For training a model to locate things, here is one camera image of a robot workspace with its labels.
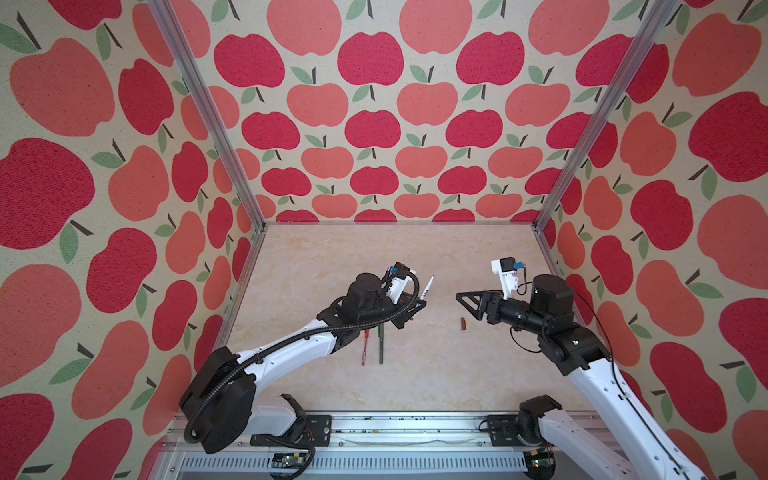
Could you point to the aluminium front rail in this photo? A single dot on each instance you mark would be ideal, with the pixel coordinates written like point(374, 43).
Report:
point(407, 445)

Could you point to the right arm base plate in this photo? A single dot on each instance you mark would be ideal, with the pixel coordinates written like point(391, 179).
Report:
point(522, 428)

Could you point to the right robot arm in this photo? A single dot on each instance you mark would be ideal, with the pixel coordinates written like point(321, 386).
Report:
point(647, 452)

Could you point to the right aluminium frame post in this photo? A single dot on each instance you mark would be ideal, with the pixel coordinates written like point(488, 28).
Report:
point(659, 14)

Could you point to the white pen brown end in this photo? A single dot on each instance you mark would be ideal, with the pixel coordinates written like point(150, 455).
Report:
point(427, 288)

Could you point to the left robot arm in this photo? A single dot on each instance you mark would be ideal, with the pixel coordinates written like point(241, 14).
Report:
point(220, 404)

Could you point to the left aluminium frame post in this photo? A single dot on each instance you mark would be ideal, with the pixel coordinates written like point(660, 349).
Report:
point(173, 34)

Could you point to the aluminium frame post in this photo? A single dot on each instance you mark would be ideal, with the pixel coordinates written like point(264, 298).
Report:
point(659, 14)
point(173, 34)

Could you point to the red gel pen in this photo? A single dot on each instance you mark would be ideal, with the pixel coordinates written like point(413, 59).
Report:
point(366, 336)

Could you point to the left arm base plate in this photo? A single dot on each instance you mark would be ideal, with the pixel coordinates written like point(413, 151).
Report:
point(286, 420)

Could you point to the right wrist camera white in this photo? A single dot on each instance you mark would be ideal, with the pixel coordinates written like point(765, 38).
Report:
point(512, 274)

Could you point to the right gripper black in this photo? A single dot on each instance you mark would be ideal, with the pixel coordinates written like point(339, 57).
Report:
point(491, 306)

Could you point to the green pen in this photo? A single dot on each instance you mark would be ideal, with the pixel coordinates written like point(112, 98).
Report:
point(381, 344)

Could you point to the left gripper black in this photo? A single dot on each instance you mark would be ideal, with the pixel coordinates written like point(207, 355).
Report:
point(402, 309)

